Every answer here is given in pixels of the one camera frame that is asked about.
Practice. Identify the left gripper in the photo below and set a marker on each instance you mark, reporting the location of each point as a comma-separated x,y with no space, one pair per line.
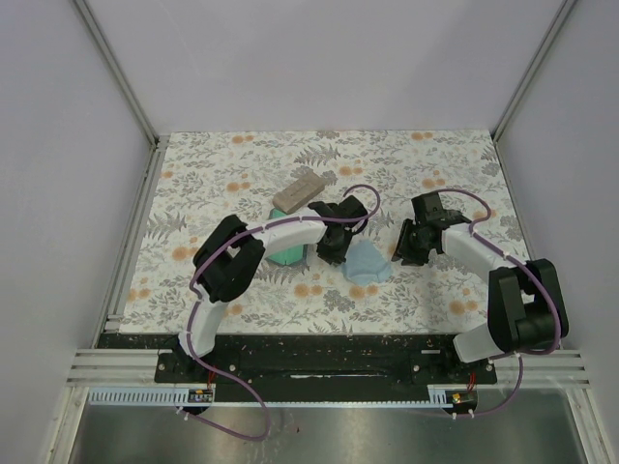
332,246

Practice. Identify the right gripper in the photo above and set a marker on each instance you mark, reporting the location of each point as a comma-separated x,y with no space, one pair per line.
408,245

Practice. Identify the light blue cloth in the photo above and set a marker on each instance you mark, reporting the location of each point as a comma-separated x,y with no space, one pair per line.
364,265

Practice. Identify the grey-blue glasses case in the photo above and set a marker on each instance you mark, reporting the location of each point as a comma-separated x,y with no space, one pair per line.
286,257

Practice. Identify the beige felt glasses case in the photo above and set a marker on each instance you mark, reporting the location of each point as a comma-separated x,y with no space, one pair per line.
299,193

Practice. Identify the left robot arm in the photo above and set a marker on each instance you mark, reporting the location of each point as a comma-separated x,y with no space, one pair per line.
228,260

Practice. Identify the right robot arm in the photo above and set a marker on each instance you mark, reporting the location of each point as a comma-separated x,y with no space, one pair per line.
525,311

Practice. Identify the floral table mat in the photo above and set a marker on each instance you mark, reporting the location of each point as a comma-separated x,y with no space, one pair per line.
206,176

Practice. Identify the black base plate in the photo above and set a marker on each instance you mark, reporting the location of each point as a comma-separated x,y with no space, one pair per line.
255,361

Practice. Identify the white slotted cable duct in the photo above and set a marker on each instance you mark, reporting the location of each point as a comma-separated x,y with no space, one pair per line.
295,393

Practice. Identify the left aluminium frame post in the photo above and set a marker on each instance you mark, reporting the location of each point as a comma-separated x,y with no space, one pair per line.
102,44

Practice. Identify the aluminium frame post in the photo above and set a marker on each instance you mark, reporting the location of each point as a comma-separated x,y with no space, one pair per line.
535,64
102,44

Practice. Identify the right aluminium frame post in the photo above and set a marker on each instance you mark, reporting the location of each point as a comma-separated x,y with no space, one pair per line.
535,64

